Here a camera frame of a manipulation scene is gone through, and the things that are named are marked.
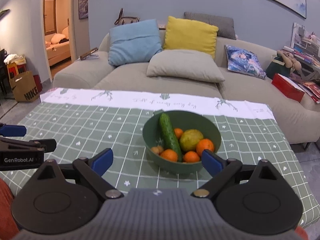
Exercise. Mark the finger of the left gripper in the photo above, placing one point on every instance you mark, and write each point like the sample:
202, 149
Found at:
43, 145
12, 130

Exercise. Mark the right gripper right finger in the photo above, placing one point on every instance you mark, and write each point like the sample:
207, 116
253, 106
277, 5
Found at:
229, 172

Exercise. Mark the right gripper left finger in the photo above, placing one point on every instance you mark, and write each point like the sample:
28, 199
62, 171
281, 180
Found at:
79, 180

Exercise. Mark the orange tangerine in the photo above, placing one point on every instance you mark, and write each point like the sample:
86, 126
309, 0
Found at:
204, 144
178, 132
169, 155
191, 157

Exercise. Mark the yellow-green pear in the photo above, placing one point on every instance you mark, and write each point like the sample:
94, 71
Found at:
189, 139

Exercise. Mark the green cucumber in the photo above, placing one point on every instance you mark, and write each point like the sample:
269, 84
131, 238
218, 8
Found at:
169, 138

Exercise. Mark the brown longan fruit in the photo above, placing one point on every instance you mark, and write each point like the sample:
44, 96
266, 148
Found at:
161, 149
155, 150

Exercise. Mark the green colander bowl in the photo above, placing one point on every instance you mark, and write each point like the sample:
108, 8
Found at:
184, 120

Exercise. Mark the tablet on sofa arm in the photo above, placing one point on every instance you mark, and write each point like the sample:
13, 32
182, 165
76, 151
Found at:
89, 54

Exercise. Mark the brown Nike paper bag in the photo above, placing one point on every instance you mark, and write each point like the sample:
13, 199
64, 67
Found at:
24, 88

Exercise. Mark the beige sofa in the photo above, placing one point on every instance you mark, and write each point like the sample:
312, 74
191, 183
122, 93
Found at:
299, 121

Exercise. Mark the red box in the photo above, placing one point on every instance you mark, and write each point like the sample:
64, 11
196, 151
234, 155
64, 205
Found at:
288, 87

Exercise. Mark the blue printed cushion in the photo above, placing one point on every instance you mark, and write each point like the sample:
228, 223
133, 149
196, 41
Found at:
243, 62

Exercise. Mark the beige cushion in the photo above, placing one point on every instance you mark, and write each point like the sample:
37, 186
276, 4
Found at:
186, 64

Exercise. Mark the dark green bag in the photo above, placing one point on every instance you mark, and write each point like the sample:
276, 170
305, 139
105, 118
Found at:
277, 66

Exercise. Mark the light blue cushion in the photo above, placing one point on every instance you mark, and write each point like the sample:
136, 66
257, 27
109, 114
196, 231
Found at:
134, 43

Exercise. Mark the grey cushion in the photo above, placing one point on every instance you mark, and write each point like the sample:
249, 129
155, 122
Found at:
224, 24

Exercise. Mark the yellow cushion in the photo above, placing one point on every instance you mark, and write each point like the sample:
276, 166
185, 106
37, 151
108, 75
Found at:
190, 35

